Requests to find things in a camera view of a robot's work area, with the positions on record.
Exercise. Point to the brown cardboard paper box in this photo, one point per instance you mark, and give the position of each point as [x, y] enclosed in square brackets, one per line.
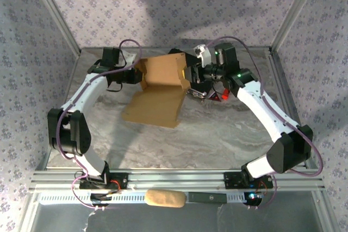
[160, 99]

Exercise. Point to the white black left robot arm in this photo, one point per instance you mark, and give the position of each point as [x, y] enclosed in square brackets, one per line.
[87, 90]

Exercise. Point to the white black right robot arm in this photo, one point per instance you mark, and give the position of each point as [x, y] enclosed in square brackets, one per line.
[258, 107]

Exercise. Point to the black hard carrying case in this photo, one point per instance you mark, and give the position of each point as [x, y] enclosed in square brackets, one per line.
[175, 51]

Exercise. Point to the red black triangle piece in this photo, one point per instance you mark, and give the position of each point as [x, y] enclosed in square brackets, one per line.
[214, 98]

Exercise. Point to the small red plastic piece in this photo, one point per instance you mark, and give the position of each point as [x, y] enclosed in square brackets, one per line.
[225, 94]

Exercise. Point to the black flat bar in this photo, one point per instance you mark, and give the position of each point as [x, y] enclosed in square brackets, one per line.
[208, 197]

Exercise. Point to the beige oblong sponge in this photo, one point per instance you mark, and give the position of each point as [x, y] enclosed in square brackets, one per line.
[166, 199]

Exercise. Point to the black controller board with light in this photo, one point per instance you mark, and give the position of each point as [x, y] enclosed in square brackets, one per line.
[253, 198]

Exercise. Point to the thin aluminium frame rail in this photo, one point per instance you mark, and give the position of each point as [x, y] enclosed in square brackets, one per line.
[108, 49]

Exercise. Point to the aluminium frame side rail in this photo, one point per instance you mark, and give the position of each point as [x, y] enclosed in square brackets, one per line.
[283, 80]
[74, 66]

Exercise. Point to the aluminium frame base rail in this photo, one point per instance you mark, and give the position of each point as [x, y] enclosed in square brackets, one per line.
[176, 179]

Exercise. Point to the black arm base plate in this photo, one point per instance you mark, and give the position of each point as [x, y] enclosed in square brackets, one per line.
[122, 181]
[231, 180]

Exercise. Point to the aluminium frame leg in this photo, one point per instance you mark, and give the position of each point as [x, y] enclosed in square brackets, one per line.
[31, 210]
[323, 210]

